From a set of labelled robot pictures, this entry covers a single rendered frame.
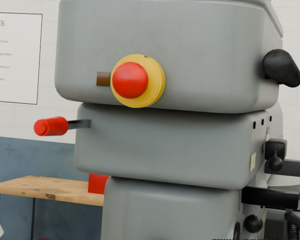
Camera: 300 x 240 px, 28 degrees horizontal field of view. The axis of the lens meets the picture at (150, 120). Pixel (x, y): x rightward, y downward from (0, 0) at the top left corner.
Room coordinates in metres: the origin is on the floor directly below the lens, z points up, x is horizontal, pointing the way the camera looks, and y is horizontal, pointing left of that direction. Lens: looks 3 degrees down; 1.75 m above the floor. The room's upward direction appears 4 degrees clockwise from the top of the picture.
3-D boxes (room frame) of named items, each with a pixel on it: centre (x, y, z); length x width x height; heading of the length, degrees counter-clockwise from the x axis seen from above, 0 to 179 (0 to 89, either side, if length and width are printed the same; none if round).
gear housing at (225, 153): (0.94, -0.06, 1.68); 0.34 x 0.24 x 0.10; 165
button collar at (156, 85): (0.68, 0.02, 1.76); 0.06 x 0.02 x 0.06; 75
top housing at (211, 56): (0.91, -0.05, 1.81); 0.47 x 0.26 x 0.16; 165
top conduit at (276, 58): (0.89, -0.19, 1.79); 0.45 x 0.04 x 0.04; 165
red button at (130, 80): (0.65, 0.02, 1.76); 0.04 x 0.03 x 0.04; 75
